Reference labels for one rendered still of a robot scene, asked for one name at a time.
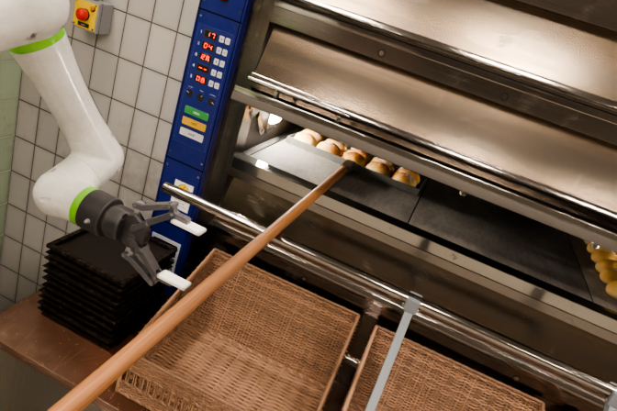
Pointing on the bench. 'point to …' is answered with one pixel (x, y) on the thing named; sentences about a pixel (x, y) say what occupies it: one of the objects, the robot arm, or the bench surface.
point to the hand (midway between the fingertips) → (190, 258)
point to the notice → (181, 200)
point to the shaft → (80, 399)
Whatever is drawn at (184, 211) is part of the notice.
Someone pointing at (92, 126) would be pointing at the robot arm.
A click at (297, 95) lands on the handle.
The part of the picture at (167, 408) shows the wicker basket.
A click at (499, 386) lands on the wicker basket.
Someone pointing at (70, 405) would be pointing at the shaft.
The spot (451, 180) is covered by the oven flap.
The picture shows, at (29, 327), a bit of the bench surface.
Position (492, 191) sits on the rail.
